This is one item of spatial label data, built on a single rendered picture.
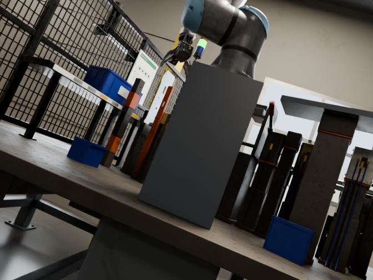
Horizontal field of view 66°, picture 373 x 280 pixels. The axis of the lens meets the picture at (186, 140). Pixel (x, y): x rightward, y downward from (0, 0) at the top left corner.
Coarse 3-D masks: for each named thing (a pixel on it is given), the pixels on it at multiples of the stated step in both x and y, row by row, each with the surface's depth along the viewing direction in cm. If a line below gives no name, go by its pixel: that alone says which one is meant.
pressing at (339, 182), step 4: (148, 124) 155; (292, 168) 117; (340, 180) 109; (336, 184) 118; (340, 184) 115; (344, 184) 108; (336, 188) 125; (340, 188) 123; (368, 192) 104; (372, 192) 103; (368, 196) 117; (372, 196) 112
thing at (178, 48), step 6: (180, 36) 138; (186, 36) 136; (192, 36) 136; (180, 42) 133; (186, 42) 136; (192, 42) 140; (180, 48) 132; (186, 48) 134; (192, 48) 135; (174, 54) 137; (180, 54) 135; (186, 54) 133; (180, 60) 138
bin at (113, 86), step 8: (88, 72) 150; (96, 72) 147; (104, 72) 145; (112, 72) 145; (88, 80) 148; (96, 80) 146; (104, 80) 143; (112, 80) 146; (120, 80) 151; (96, 88) 144; (104, 88) 144; (112, 88) 148; (120, 88) 153; (128, 88) 158; (112, 96) 149; (120, 96) 154
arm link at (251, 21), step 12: (240, 12) 83; (252, 12) 84; (240, 24) 82; (252, 24) 83; (264, 24) 84; (228, 36) 83; (240, 36) 83; (252, 36) 83; (264, 36) 86; (252, 48) 83
